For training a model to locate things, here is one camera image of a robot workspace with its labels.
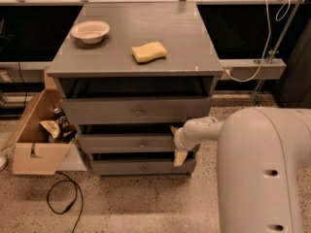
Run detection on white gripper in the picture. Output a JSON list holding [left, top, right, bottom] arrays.
[[173, 128, 199, 167]]

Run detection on grey drawer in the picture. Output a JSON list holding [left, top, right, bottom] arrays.
[[60, 97, 211, 125], [78, 134, 175, 153], [90, 159, 196, 176]]

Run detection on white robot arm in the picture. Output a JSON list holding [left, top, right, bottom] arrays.
[[172, 107, 311, 233]]

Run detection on grey bottom drawer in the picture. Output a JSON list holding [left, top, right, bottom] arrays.
[[90, 159, 196, 176]]

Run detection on grey top drawer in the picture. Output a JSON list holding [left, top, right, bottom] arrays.
[[60, 97, 211, 125]]

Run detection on grey drawer cabinet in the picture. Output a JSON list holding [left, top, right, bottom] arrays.
[[48, 2, 223, 162]]

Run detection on yellow sponge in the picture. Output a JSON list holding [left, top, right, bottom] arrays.
[[131, 42, 167, 63]]

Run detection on trash in cardboard box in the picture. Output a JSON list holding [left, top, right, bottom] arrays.
[[40, 108, 77, 144]]

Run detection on metal diagonal pole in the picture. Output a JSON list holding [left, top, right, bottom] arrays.
[[251, 0, 303, 106]]

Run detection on cardboard box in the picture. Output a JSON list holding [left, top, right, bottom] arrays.
[[2, 66, 73, 175]]

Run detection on white bowl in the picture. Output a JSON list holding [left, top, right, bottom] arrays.
[[70, 20, 110, 45]]

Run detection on white hanging cable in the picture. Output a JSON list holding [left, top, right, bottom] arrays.
[[223, 0, 272, 83]]

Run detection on black floor cable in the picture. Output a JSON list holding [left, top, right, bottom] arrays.
[[46, 171, 85, 233]]

